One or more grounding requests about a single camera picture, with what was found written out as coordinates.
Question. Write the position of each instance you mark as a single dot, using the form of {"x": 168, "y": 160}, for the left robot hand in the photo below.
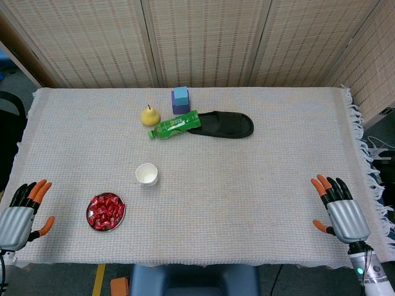
{"x": 14, "y": 225}

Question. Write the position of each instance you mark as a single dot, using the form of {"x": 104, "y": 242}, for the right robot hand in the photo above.
{"x": 347, "y": 220}

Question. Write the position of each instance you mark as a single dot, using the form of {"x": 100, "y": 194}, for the red candy heap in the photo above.
{"x": 105, "y": 212}

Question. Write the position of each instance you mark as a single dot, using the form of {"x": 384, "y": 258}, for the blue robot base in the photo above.
{"x": 194, "y": 280}

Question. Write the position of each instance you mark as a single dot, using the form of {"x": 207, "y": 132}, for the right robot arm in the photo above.
{"x": 375, "y": 274}

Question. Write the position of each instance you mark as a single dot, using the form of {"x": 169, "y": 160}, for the white paper cup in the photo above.
{"x": 146, "y": 175}

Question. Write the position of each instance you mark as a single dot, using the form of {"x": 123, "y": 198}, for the black box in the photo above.
{"x": 387, "y": 172}

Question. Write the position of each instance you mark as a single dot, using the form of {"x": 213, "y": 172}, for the round metal plate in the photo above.
{"x": 91, "y": 222}

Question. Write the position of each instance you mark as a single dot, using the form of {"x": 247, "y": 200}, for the black chair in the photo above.
{"x": 9, "y": 135}

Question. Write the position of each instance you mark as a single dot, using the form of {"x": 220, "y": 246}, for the white woven tablecloth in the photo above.
{"x": 231, "y": 191}

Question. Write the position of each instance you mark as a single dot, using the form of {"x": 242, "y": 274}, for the orange block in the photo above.
{"x": 119, "y": 286}

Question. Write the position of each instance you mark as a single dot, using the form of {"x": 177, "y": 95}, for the woven folding screen panel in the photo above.
{"x": 373, "y": 71}
{"x": 92, "y": 43}
{"x": 308, "y": 43}
{"x": 206, "y": 43}

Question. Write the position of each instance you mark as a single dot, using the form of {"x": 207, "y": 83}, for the black slipper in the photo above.
{"x": 228, "y": 124}

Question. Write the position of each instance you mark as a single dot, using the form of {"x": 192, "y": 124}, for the brown wooden board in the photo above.
{"x": 27, "y": 58}

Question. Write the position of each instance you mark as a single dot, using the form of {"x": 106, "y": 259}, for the yellow pear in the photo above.
{"x": 150, "y": 117}

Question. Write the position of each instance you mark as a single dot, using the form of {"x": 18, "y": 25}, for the green plastic bottle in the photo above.
{"x": 174, "y": 124}

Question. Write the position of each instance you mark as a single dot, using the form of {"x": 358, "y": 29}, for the purple foam cube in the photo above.
{"x": 181, "y": 109}

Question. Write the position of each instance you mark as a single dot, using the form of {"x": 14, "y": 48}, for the light blue foam cube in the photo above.
{"x": 181, "y": 96}

